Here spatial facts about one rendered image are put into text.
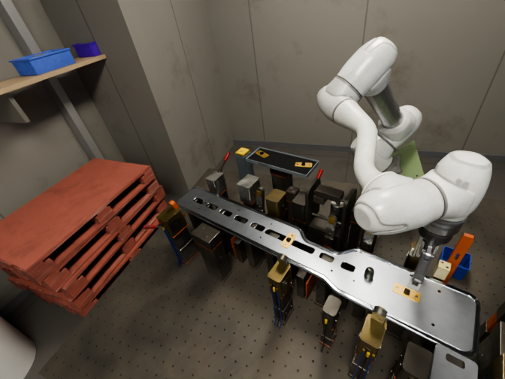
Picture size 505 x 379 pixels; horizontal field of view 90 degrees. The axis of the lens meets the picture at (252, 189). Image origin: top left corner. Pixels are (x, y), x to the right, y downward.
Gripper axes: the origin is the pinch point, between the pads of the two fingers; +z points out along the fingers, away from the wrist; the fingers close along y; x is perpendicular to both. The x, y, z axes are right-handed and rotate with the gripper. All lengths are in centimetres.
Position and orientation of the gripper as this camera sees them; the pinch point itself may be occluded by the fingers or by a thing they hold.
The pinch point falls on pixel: (417, 269)
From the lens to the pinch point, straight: 97.9
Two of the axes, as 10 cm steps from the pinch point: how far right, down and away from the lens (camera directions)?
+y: -5.8, 5.7, -5.8
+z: 1.4, 7.7, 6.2
